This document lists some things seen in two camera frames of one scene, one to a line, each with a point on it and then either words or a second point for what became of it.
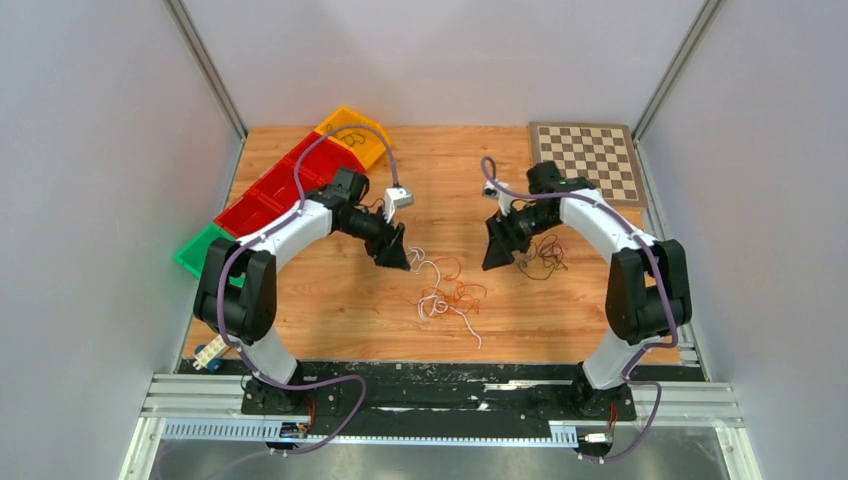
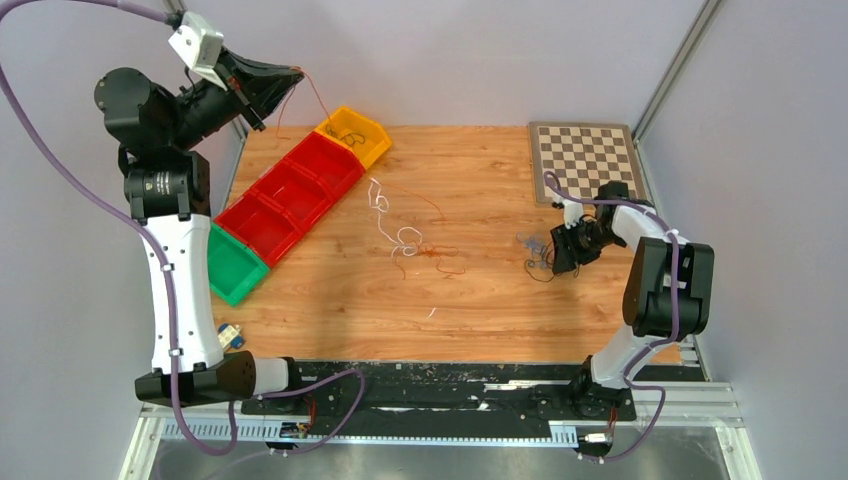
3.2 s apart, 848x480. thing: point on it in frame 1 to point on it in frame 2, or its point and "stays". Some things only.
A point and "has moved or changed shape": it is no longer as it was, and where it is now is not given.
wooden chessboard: x=604 y=154 stays
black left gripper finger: x=396 y=255 to x=262 y=74
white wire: x=440 y=307 to x=409 y=239
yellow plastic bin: x=366 y=143 stays
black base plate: x=437 y=391 stays
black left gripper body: x=377 y=246 to x=239 y=91
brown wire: x=547 y=257 has moved or changed shape
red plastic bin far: x=325 y=157 stays
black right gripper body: x=518 y=225 to x=581 y=242
